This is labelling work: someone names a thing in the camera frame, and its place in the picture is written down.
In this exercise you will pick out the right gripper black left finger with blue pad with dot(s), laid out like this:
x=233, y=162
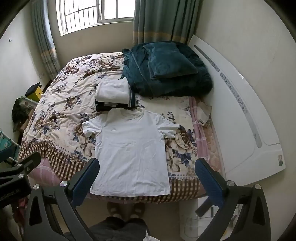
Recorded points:
x=41, y=222

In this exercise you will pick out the white t-shirt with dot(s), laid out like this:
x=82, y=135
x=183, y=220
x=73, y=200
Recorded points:
x=130, y=148

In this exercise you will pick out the dark folded clothes stack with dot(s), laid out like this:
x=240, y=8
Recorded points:
x=106, y=102

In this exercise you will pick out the left slippered foot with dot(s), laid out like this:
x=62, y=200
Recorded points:
x=114, y=210

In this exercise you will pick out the slippered foot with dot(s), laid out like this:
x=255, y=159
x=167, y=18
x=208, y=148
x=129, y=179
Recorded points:
x=114, y=210
x=138, y=210

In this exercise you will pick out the floral bed blanket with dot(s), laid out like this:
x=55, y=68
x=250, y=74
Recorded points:
x=55, y=129

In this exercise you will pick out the clutter pile beside bed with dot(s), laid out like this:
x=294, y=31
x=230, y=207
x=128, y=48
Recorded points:
x=22, y=112

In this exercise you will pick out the white bed headboard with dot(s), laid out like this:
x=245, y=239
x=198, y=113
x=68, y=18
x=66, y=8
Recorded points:
x=248, y=142

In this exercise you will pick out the right slippered foot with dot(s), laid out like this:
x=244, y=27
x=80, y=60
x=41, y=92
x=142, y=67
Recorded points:
x=138, y=210

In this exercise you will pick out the yellow box with black hat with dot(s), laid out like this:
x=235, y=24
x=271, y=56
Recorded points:
x=34, y=92

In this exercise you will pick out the beige cloth by headboard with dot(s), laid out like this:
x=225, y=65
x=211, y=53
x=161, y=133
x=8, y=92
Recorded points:
x=203, y=113

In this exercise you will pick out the folded white garment on stack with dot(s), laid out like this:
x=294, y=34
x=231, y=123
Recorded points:
x=110, y=85

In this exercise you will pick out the left green curtain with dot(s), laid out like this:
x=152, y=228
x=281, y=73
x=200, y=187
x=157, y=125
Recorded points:
x=44, y=39

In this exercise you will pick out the green curtain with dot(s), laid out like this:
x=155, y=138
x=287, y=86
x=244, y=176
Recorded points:
x=44, y=39
x=172, y=20

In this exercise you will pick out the teal plush quilt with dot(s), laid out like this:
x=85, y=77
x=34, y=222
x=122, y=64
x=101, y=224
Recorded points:
x=136, y=71

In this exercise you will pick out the window with metal bars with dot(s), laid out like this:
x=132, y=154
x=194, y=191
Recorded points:
x=74, y=15

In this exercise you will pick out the teal plush pillow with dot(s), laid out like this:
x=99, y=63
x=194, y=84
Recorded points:
x=166, y=61

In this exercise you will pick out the right green curtain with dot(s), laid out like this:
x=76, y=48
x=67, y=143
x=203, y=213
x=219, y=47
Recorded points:
x=172, y=20

